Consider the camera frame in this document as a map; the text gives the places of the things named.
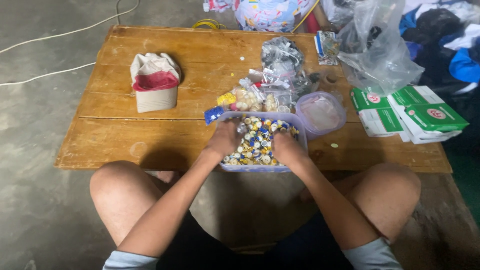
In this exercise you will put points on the person's left hand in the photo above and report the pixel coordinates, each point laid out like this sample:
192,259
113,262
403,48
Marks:
223,140

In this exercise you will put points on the person's right hand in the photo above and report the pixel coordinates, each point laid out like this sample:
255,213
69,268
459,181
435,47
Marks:
288,150

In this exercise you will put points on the person's right fingers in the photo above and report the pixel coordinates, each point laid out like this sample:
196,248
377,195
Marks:
278,137

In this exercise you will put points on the person's left fingers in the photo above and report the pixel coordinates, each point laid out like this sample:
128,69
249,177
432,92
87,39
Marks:
236,129

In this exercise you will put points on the pile of mixed coloured buttons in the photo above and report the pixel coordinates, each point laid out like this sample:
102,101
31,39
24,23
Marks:
257,144

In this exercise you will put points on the clear plastic rectangular container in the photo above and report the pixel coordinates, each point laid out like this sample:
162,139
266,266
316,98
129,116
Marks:
300,127

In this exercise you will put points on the small bag of blue buttons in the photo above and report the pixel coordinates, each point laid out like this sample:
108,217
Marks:
213,114

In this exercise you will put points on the small bag of yellow buttons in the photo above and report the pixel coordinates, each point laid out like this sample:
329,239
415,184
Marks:
226,99

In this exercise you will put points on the small bag of cream buttons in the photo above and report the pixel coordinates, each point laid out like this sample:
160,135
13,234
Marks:
247,99

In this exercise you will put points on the small bag of white buttons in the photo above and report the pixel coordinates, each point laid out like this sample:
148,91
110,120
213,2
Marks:
279,101

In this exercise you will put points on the small bag of dark buttons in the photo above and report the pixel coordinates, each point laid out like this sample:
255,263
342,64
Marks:
305,84

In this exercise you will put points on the small clear flat zip bag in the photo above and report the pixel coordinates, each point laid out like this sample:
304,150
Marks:
268,78

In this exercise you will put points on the brown round tape roll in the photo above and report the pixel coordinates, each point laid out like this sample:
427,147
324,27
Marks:
330,78

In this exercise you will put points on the plastic bag of black buttons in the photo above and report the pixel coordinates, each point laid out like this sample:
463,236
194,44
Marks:
281,56

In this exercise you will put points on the beige and red cap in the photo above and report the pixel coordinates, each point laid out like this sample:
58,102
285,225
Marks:
155,84

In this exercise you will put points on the green and white carton box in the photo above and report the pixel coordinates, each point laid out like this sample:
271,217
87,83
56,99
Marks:
414,95
435,120
375,112

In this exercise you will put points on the colourful printed card packet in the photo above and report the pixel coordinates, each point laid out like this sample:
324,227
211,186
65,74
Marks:
327,47

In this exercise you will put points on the person's dark shorts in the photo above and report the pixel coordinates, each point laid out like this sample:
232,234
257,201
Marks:
258,247

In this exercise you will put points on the colourful printed cloth bundle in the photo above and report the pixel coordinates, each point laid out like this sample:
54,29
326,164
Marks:
268,13

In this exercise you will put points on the person's right leg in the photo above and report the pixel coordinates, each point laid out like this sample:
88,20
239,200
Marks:
386,198

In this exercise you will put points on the person's leg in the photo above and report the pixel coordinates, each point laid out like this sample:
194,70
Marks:
386,198
123,202

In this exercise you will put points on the large clear plastic bag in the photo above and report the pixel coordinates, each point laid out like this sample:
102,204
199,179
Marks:
378,56

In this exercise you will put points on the person's left leg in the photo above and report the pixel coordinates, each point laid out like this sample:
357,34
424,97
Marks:
123,202

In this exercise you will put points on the heap of dark blue clothing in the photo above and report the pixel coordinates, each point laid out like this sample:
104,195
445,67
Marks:
450,41

